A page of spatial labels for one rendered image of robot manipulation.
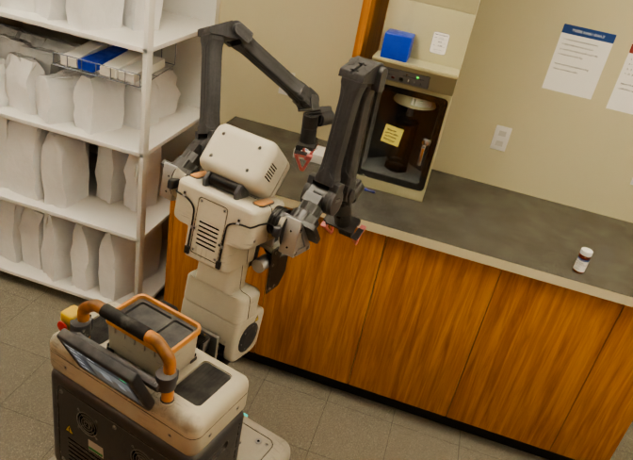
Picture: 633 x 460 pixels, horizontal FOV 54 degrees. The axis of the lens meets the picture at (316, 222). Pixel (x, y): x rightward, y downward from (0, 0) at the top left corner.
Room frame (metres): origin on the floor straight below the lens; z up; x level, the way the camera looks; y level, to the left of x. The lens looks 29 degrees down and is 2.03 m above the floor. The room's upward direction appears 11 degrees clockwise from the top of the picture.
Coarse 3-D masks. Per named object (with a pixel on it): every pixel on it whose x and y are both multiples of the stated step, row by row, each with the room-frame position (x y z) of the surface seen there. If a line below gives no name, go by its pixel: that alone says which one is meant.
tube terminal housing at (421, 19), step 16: (400, 0) 2.41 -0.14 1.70; (400, 16) 2.41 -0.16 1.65; (416, 16) 2.40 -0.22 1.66; (432, 16) 2.39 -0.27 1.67; (448, 16) 2.38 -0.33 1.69; (464, 16) 2.36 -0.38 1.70; (384, 32) 2.41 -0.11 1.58; (416, 32) 2.39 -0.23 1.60; (432, 32) 2.38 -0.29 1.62; (448, 32) 2.37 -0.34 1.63; (464, 32) 2.36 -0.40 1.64; (416, 48) 2.39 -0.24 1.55; (448, 48) 2.37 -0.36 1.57; (464, 48) 2.36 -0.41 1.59; (448, 64) 2.37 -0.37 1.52; (448, 96) 2.36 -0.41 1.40; (432, 160) 2.36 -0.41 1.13; (400, 192) 2.38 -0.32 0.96; (416, 192) 2.36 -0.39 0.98
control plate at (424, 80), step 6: (384, 66) 2.32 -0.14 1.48; (390, 72) 2.33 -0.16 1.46; (396, 72) 2.32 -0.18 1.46; (402, 72) 2.31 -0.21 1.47; (408, 72) 2.30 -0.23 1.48; (390, 78) 2.36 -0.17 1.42; (396, 78) 2.35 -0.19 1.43; (408, 78) 2.33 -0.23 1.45; (414, 78) 2.32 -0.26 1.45; (420, 78) 2.31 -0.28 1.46; (426, 78) 2.30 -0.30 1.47; (408, 84) 2.36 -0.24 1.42; (414, 84) 2.34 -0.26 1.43; (426, 84) 2.32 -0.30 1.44
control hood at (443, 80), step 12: (384, 60) 2.30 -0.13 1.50; (396, 60) 2.29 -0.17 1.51; (408, 60) 2.33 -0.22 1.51; (420, 60) 2.37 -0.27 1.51; (420, 72) 2.28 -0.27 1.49; (432, 72) 2.26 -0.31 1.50; (444, 72) 2.27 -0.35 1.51; (456, 72) 2.30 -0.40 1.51; (432, 84) 2.31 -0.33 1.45; (444, 84) 2.29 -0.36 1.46
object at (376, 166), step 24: (384, 96) 2.39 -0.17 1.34; (408, 96) 2.38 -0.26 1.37; (432, 96) 2.36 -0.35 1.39; (384, 120) 2.39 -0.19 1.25; (408, 120) 2.37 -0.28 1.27; (432, 120) 2.35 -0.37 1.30; (384, 144) 2.38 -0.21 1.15; (408, 144) 2.37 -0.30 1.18; (432, 144) 2.35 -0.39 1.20; (360, 168) 2.40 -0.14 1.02; (384, 168) 2.38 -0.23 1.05; (408, 168) 2.36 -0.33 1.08
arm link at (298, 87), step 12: (240, 24) 1.96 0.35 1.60; (240, 36) 1.94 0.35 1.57; (240, 48) 1.98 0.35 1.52; (252, 48) 2.00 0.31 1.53; (264, 48) 2.04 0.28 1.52; (252, 60) 2.01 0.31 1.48; (264, 60) 2.02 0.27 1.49; (276, 60) 2.06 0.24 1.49; (264, 72) 2.04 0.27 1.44; (276, 72) 2.04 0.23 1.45; (288, 72) 2.08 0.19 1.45; (288, 84) 2.07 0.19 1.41; (300, 84) 2.10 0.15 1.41; (288, 96) 2.11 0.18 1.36; (300, 96) 2.08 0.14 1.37
